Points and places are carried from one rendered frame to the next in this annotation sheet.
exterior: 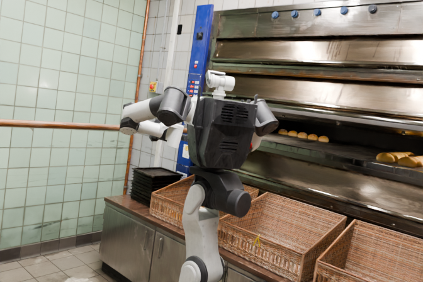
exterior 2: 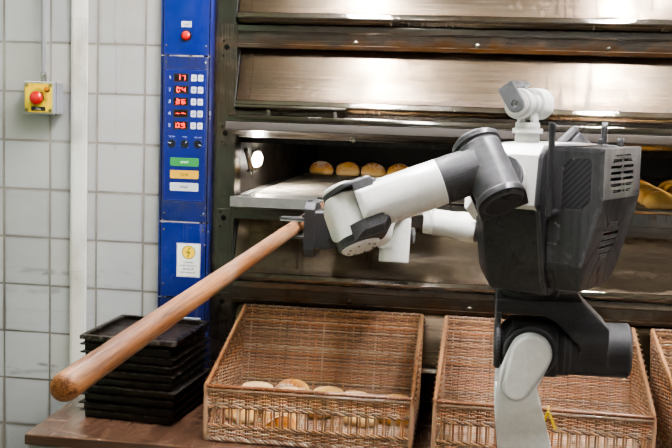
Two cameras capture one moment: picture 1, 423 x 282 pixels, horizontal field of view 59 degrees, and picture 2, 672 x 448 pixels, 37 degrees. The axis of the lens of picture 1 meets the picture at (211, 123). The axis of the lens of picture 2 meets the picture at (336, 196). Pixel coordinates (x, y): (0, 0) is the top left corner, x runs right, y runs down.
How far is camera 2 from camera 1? 1.49 m
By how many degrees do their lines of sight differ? 33
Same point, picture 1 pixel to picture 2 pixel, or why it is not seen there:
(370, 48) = not seen: outside the picture
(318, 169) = not seen: hidden behind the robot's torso
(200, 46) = not seen: outside the picture
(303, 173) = not seen: hidden behind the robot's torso
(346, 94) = (601, 87)
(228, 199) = (609, 347)
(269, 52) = not seen: outside the picture
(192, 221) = (528, 413)
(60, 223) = not seen: outside the picture
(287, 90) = (465, 86)
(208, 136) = (594, 228)
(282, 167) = (472, 254)
